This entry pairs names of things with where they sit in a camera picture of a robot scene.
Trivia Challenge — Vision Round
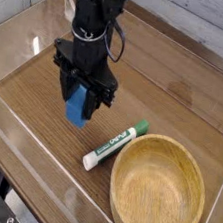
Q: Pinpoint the brown wooden bowl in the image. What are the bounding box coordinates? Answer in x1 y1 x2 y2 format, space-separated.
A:
109 134 206 223

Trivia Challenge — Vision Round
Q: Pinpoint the black cable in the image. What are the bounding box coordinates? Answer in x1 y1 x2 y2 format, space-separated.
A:
99 18 129 64

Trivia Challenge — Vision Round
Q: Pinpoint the blue rectangular block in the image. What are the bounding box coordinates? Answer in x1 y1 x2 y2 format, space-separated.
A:
65 85 87 128

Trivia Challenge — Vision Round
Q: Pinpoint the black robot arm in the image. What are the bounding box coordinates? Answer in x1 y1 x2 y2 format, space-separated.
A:
53 0 126 120

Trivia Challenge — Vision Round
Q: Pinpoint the green white marker pen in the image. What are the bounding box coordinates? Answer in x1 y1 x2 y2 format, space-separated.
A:
82 119 149 171

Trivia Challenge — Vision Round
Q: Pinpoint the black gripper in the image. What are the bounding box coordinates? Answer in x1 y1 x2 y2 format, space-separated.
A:
53 38 118 120

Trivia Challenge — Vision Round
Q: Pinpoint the black metal table leg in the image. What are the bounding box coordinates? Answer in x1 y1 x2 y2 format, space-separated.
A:
0 176 10 200

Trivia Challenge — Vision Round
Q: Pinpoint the clear acrylic corner bracket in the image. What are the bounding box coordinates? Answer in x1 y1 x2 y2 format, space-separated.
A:
64 0 76 22

